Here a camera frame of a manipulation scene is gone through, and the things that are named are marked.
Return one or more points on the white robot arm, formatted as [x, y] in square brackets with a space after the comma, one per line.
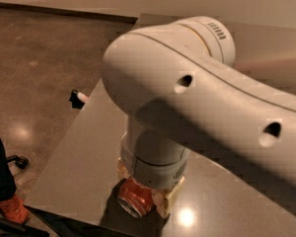
[179, 88]

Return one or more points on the black chair caster wheel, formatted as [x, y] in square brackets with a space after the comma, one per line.
[20, 161]

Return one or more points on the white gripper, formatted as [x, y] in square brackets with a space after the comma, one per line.
[156, 176]

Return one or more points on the orange coke can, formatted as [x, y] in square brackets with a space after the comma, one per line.
[135, 199]

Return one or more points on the orange shoe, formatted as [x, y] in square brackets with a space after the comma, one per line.
[13, 210]

